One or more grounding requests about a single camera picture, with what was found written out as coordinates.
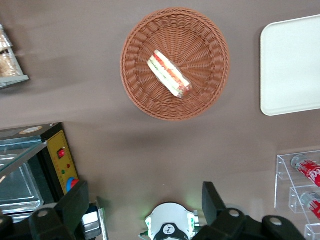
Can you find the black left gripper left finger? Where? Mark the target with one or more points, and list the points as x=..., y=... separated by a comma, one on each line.
x=62, y=220

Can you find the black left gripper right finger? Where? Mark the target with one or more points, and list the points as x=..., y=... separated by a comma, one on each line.
x=225, y=225

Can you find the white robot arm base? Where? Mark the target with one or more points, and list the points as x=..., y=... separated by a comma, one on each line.
x=167, y=217

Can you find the plastic-wrapped sandwich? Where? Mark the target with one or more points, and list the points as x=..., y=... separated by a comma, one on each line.
x=167, y=72

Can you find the cream rectangular plastic tray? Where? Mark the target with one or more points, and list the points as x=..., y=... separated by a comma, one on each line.
x=292, y=70

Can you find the brown round wicker basket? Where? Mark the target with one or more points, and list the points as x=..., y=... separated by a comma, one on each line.
x=200, y=37

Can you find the silver metal clamp bolt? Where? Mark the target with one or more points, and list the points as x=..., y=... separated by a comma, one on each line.
x=92, y=222

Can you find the silver metal baking pan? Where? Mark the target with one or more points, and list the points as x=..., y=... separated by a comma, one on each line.
x=17, y=190

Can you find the black yellow food warmer cabinet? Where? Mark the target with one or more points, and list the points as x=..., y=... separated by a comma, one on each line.
x=56, y=162

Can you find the clear acrylic bottle rack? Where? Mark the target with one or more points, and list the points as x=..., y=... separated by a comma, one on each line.
x=282, y=190

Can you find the red soda can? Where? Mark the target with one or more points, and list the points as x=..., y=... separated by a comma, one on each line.
x=310, y=171
x=313, y=206

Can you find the packaged bread on shelf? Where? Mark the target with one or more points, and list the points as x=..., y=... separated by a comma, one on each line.
x=12, y=80

